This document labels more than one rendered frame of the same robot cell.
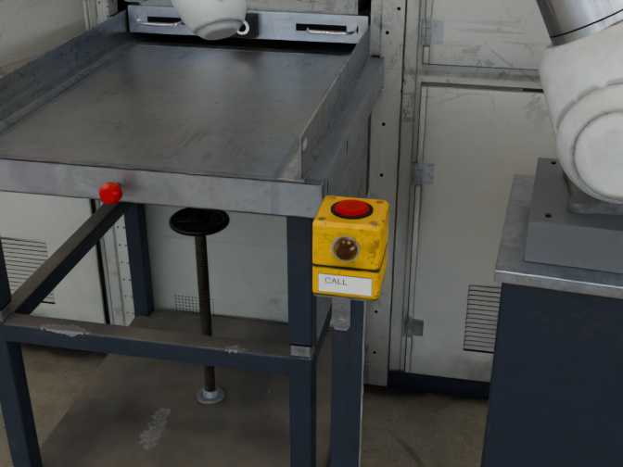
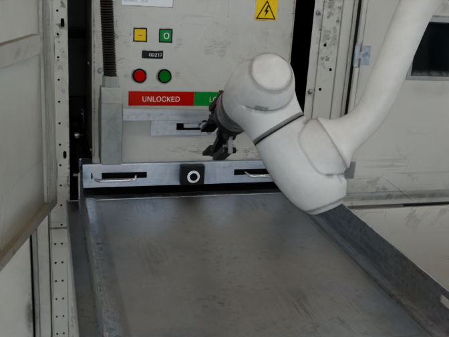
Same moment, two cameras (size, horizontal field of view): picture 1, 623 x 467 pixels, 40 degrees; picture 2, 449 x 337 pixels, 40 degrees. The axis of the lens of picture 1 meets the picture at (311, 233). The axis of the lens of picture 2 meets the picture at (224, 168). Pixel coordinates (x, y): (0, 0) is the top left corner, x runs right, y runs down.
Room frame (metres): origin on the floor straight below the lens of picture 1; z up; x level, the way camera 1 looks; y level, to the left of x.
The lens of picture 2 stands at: (0.52, 0.77, 1.39)
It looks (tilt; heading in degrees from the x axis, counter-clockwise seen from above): 18 degrees down; 332
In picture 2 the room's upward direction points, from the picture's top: 4 degrees clockwise
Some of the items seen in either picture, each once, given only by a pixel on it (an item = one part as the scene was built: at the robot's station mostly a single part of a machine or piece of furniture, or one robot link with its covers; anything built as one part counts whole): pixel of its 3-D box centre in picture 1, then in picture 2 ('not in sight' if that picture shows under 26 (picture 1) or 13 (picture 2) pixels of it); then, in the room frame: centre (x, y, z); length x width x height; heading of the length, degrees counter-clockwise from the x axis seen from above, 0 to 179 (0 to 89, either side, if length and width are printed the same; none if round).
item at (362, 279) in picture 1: (350, 246); not in sight; (0.91, -0.05, 0.85); 0.08 x 0.08 x 0.10; 78
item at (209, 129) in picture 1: (192, 111); (230, 267); (1.50, 0.22, 0.82); 0.68 x 0.62 x 0.06; 168
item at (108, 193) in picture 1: (112, 191); not in sight; (1.15, 0.29, 0.82); 0.04 x 0.03 x 0.03; 168
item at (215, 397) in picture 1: (210, 392); not in sight; (1.50, 0.22, 0.18); 0.06 x 0.06 x 0.02
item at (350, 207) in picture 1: (351, 211); not in sight; (0.91, -0.05, 0.90); 0.04 x 0.04 x 0.02
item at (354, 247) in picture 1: (344, 251); not in sight; (0.86, -0.04, 0.87); 0.03 x 0.01 x 0.03; 78
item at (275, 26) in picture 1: (247, 21); (189, 170); (1.89, 0.14, 0.89); 0.54 x 0.05 x 0.06; 78
